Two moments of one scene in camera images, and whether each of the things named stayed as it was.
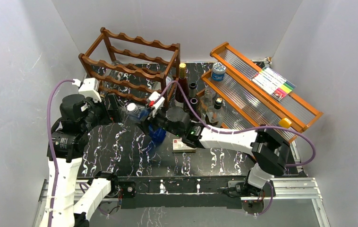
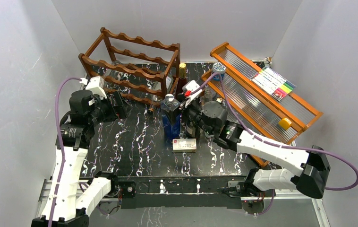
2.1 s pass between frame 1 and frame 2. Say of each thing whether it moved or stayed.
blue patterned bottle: moved
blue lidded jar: stayed
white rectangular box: stayed
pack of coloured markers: stayed
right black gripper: moved
